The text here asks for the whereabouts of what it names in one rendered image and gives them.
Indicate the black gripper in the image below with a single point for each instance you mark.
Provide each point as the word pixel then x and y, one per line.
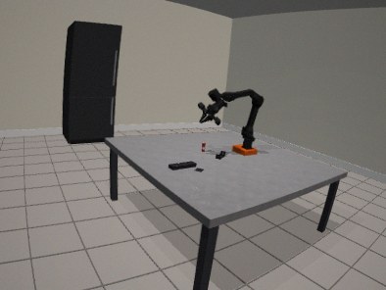
pixel 210 116

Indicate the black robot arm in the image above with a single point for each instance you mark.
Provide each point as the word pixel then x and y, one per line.
pixel 247 130

